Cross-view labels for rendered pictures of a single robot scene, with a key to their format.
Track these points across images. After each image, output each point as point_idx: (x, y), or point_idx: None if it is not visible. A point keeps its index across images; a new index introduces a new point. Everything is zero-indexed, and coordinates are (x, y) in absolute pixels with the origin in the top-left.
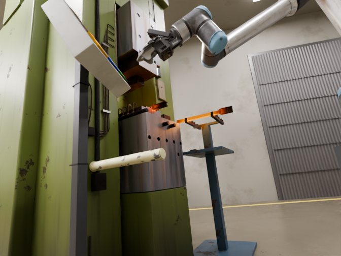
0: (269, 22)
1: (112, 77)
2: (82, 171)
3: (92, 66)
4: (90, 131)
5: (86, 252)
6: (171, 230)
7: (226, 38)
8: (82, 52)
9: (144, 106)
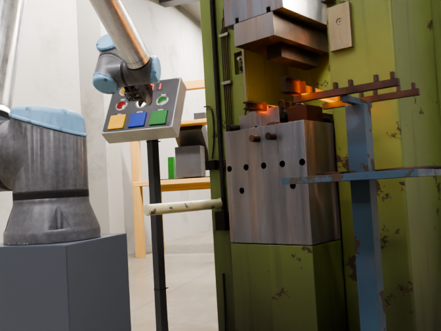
0: (92, 3)
1: (143, 134)
2: (152, 217)
3: (121, 140)
4: (209, 166)
5: (158, 276)
6: (265, 303)
7: (94, 82)
8: (106, 140)
9: (243, 115)
